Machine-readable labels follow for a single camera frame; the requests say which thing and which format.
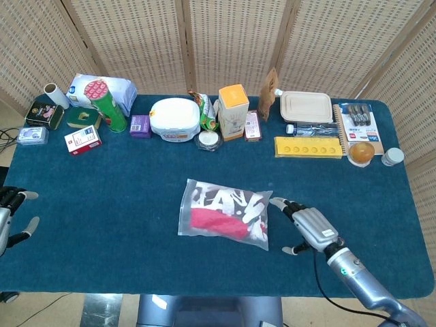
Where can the white plastic tub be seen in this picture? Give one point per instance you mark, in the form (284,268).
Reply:
(175,116)

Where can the white blue tissue pack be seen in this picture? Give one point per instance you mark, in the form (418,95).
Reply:
(119,92)

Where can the beige lidded lunch box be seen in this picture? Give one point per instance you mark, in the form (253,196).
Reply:
(306,105)

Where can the pink small box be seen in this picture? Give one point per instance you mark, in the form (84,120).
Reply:
(252,126)

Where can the green yellow box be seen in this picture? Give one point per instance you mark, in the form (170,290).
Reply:
(76,119)

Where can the yellow tray with holes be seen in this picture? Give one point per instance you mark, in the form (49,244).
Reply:
(306,148)

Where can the dark green tin box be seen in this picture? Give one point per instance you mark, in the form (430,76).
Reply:
(44,114)

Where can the orange cream tall carton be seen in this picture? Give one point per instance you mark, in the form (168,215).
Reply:
(233,112)

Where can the shiny grey metal plate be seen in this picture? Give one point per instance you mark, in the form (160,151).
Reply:
(102,311)

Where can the white cardboard tube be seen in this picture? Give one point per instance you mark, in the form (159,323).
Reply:
(56,95)

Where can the clear water bottle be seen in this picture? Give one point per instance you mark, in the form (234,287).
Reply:
(313,130)

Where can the brown spout pouch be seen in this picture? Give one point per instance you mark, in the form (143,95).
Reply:
(267,98)

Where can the clear blue plastic pack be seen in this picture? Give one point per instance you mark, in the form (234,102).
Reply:
(32,135)

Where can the black floor object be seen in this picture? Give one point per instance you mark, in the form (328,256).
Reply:
(3,178)

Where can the pen blister pack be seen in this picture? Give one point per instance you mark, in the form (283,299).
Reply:
(361,129)

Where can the black caster wheel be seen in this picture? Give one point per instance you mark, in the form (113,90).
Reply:
(7,297)

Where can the red white patterned garment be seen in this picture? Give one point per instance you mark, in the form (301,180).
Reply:
(218,223)

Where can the brown spiral notebook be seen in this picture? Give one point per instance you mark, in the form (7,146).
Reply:
(378,147)

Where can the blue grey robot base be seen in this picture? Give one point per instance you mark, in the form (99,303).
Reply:
(204,311)

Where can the blue carpet table cover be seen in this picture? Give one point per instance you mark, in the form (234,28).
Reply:
(102,204)

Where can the red white carton box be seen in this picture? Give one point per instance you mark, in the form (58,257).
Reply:
(83,138)

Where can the purple small box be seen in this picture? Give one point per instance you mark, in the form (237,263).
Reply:
(140,126)

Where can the green chips can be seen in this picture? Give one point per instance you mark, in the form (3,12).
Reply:
(109,109)

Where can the small patterned bowl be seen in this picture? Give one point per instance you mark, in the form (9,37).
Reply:
(208,138)

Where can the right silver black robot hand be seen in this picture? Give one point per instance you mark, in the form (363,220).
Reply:
(315,226)

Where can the wicker folding screen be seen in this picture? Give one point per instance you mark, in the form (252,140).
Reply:
(136,41)

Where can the green snack packet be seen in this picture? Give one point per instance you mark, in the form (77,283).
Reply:
(207,112)

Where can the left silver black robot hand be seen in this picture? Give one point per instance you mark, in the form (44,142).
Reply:
(5,225)

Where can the small white jar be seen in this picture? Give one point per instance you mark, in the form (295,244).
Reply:
(392,156)

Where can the orange jelly cup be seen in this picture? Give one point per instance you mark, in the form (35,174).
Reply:
(361,152)

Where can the clear plastic zip bag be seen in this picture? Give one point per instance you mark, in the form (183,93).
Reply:
(185,228)

